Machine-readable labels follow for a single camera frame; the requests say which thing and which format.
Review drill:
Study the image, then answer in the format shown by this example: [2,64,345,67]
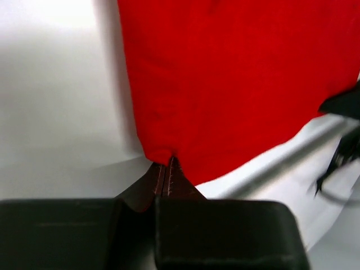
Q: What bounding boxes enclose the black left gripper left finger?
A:
[1,164,166,269]

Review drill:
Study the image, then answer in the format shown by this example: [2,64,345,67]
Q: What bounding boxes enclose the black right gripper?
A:
[312,80,360,202]

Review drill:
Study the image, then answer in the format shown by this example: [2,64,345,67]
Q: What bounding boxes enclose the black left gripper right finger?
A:
[154,158,309,269]

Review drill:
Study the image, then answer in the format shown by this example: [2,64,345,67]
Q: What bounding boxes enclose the bright red t-shirt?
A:
[118,1,359,185]

